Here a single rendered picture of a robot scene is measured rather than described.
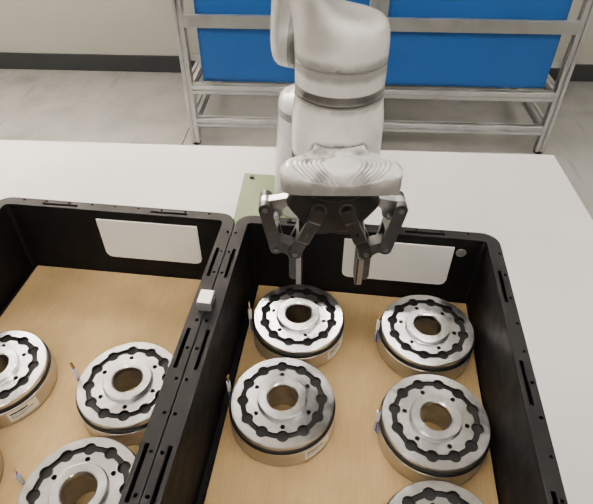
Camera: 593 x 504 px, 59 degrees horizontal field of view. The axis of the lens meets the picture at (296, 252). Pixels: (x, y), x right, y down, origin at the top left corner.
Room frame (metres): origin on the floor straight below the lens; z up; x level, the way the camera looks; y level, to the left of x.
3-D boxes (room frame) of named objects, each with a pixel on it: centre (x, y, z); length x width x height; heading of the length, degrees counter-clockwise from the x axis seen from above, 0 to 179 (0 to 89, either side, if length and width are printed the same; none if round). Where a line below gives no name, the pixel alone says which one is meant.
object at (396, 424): (0.26, -0.13, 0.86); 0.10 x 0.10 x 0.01
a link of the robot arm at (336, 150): (0.37, -0.03, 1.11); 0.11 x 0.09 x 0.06; 0
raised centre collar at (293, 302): (0.39, 0.00, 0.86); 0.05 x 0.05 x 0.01
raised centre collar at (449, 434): (0.26, -0.13, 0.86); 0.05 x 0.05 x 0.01
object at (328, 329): (0.39, 0.00, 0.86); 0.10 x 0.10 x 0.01
